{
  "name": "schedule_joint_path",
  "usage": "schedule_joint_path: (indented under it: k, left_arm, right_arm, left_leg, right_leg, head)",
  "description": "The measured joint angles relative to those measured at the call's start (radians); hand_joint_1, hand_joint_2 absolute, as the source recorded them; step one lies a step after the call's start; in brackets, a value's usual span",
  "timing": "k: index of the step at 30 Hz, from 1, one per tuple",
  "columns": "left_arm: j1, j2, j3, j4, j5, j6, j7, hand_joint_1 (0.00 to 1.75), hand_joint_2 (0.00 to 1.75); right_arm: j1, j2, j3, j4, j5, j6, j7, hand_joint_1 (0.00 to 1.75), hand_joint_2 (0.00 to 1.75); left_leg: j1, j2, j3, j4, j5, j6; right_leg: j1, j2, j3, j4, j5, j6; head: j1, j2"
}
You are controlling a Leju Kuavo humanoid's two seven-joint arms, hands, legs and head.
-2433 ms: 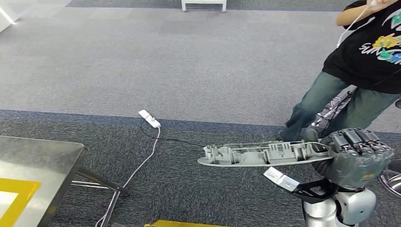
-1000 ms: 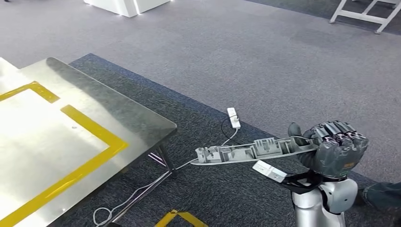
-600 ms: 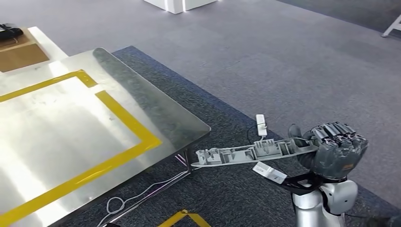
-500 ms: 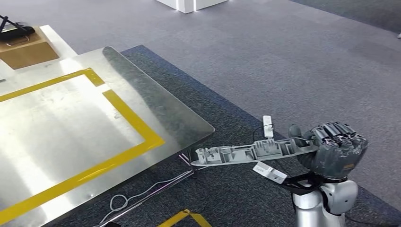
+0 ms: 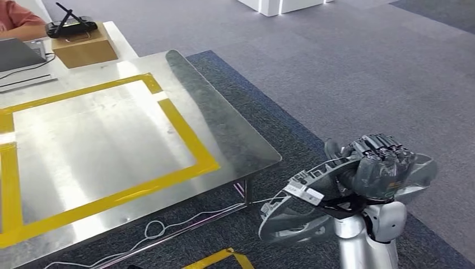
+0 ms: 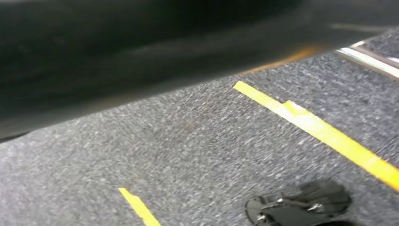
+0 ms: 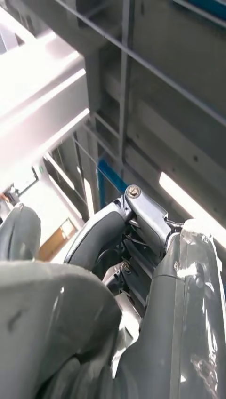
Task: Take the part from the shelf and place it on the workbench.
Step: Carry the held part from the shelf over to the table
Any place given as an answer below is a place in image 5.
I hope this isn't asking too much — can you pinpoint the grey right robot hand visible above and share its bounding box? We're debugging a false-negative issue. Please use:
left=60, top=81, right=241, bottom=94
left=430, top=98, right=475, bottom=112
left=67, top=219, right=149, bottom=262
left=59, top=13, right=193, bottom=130
left=324, top=133, right=417, bottom=201

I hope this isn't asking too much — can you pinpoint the silver plastic hubcap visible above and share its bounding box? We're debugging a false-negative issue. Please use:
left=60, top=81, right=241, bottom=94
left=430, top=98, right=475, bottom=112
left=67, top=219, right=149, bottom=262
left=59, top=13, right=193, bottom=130
left=258, top=150, right=439, bottom=245

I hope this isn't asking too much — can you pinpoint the steel workbench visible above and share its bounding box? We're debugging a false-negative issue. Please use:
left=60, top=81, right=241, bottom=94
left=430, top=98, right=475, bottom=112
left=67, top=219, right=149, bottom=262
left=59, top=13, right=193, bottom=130
left=0, top=49, right=283, bottom=269

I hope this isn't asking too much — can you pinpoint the dark blue floor mat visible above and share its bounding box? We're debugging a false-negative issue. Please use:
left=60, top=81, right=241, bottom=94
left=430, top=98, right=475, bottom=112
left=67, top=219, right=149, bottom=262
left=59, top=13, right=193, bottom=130
left=22, top=50, right=475, bottom=269

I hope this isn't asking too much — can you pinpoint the white lit partition block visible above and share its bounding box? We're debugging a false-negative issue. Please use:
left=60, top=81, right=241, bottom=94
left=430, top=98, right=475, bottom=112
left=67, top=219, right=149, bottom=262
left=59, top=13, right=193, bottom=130
left=237, top=0, right=335, bottom=17

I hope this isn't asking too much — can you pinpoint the white side table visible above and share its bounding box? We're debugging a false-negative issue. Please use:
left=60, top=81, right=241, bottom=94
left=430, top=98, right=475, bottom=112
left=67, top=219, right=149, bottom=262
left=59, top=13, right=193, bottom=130
left=0, top=20, right=139, bottom=98

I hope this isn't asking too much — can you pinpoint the brown cardboard box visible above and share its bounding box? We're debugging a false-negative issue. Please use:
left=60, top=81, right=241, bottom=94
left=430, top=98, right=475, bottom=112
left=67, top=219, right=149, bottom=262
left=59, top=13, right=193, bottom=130
left=51, top=22, right=119, bottom=69

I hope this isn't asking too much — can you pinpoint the black controller with antennas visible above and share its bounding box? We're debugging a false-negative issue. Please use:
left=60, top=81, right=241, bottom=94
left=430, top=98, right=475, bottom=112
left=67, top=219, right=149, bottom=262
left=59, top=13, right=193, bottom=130
left=45, top=2, right=99, bottom=39

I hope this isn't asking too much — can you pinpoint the silver flat closed device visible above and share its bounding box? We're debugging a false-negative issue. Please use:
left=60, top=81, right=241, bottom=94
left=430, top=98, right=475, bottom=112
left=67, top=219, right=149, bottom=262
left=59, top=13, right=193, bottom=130
left=0, top=72, right=58, bottom=94

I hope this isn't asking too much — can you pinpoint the grey open laptop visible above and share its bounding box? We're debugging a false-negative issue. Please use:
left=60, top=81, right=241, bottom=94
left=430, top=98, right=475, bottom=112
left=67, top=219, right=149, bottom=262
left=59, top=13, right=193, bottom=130
left=0, top=37, right=48, bottom=73

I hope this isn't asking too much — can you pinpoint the person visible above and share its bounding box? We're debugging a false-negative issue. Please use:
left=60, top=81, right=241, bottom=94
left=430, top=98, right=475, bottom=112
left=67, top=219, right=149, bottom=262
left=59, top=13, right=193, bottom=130
left=0, top=0, right=47, bottom=41

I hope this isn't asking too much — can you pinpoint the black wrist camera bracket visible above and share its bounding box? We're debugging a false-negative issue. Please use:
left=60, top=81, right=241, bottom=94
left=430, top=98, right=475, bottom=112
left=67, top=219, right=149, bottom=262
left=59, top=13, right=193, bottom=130
left=317, top=193, right=375, bottom=220

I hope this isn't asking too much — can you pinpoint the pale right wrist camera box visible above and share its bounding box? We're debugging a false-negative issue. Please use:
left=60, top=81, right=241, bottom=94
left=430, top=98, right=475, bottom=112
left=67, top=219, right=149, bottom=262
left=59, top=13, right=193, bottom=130
left=283, top=178, right=325, bottom=207

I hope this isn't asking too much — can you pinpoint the white floor cable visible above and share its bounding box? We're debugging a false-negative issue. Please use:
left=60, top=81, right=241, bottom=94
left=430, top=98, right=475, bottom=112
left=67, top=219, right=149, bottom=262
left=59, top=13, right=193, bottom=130
left=44, top=197, right=277, bottom=269

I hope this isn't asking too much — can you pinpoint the black laptop cable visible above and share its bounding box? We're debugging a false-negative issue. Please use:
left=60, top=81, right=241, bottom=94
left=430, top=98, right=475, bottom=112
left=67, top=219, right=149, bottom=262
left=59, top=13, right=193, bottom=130
left=0, top=53, right=57, bottom=81

